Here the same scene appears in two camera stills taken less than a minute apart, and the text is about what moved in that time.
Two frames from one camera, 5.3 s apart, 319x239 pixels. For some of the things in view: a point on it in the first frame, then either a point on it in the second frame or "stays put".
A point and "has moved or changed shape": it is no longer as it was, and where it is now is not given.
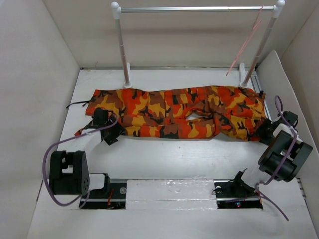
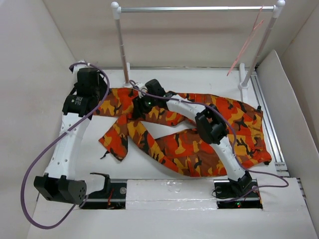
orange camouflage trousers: (218, 112) has moved or changed shape
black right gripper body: (263, 131) to (146, 103)
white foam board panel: (280, 97) stays put
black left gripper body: (113, 133) to (101, 90)
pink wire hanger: (257, 21) stays put
